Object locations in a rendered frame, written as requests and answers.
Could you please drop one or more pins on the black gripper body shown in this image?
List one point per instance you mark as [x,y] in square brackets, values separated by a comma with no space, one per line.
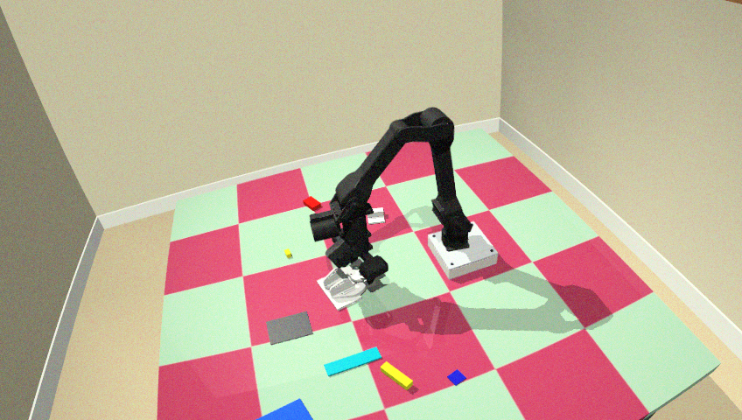
[371,267]

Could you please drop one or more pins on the blue flat square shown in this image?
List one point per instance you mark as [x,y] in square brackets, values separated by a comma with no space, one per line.
[456,377]

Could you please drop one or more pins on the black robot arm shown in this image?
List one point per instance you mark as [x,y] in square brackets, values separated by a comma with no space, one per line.
[349,205]

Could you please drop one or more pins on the red rectangular block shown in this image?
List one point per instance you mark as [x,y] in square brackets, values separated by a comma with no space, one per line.
[312,203]

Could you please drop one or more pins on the cyan flat bar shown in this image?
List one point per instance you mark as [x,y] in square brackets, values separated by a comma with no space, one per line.
[353,361]

